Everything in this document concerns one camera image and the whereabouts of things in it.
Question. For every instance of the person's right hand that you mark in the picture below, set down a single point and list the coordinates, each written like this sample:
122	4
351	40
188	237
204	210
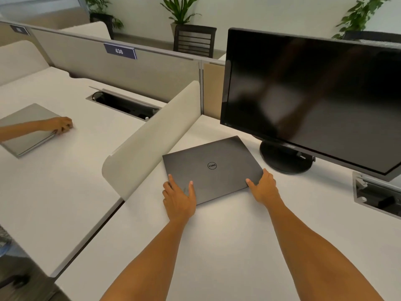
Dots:
266	191

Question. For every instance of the person's left hand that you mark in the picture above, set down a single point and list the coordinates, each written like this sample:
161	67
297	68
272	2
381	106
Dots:
179	202

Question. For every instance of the person's left thumb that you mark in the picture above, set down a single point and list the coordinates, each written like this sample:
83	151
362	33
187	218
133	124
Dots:
192	189

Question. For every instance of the person's right thumb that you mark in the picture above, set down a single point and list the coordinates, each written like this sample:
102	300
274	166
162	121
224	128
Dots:
252	183

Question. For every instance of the dark grey laptop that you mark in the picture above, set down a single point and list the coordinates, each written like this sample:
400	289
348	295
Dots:
213	167

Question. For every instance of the another person's forearm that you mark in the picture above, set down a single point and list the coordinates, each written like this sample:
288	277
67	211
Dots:
18	131

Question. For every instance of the person's right forearm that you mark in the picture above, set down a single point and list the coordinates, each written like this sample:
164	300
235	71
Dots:
316	257

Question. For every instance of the person's left forearm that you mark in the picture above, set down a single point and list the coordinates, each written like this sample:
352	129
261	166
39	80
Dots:
150	263

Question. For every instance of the beige curved desk divider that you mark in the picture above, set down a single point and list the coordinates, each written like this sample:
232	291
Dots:
87	30
18	61
150	137

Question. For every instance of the black computer monitor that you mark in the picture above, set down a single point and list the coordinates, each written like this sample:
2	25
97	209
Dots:
313	97

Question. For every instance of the black slatted office chair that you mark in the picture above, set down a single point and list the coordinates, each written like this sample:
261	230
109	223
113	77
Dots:
194	40

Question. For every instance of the grey office partition panel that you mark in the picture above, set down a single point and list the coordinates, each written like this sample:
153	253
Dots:
94	70

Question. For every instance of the blue desk number sign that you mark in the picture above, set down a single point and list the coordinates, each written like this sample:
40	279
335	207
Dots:
120	51

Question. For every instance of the silver closed laptop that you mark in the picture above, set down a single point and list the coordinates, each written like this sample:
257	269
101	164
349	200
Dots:
26	131

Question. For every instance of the green plant in white pot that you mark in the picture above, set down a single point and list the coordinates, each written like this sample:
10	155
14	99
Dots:
180	10

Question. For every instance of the black chair backrest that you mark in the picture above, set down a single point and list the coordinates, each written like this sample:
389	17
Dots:
372	36

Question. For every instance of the black office chair base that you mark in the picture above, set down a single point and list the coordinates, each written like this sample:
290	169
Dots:
12	266

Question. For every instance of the green plant in black pot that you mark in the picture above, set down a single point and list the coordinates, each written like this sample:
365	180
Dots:
100	15

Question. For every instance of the tall leafy green plant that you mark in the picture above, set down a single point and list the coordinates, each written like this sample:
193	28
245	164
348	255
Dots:
358	17

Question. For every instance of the small blue desk sign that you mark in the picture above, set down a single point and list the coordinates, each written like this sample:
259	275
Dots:
19	29

